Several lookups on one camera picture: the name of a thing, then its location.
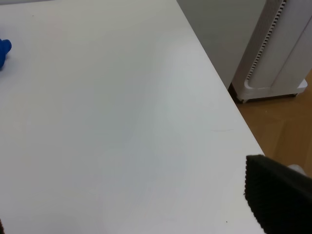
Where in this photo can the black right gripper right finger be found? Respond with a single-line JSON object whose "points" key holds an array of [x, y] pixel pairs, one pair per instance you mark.
{"points": [[279, 197]]}

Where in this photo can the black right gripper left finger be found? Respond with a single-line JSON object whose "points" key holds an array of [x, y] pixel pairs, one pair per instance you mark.
{"points": [[1, 228]]}

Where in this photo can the white tower air purifier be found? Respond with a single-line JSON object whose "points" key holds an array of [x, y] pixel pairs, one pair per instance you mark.
{"points": [[278, 56]]}

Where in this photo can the blue rolled towel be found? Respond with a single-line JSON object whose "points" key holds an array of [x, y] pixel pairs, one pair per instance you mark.
{"points": [[5, 47]]}

